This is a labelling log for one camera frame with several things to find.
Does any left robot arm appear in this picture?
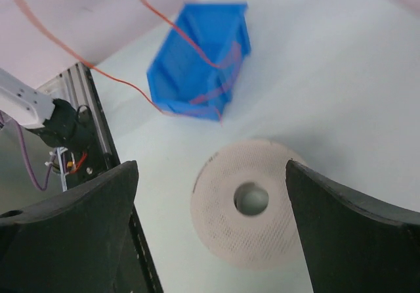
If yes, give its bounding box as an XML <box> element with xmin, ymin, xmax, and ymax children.
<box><xmin>1</xmin><ymin>69</ymin><xmax>94</xmax><ymax>152</ymax></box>

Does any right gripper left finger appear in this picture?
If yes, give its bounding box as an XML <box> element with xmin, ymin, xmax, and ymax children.
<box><xmin>1</xmin><ymin>161</ymin><xmax>138</xmax><ymax>292</ymax></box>

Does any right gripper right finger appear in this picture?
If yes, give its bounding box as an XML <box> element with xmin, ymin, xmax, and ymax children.
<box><xmin>285</xmin><ymin>160</ymin><xmax>419</xmax><ymax>292</ymax></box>

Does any blue plastic bin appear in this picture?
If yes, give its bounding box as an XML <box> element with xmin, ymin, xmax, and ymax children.
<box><xmin>147</xmin><ymin>2</ymin><xmax>251</xmax><ymax>121</ymax></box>

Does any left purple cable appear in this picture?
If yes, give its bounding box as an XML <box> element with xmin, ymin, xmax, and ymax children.
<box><xmin>0</xmin><ymin>112</ymin><xmax>54</xmax><ymax>192</ymax></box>

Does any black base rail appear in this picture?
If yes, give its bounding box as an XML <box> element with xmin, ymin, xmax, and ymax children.
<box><xmin>58</xmin><ymin>62</ymin><xmax>163</xmax><ymax>292</ymax></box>

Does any white cable spool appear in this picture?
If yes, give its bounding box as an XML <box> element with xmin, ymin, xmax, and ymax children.
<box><xmin>190</xmin><ymin>139</ymin><xmax>305</xmax><ymax>270</ymax></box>

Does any thin red wire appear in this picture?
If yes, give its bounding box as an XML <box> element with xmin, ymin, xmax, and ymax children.
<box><xmin>6</xmin><ymin>0</ymin><xmax>242</xmax><ymax>126</ymax></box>

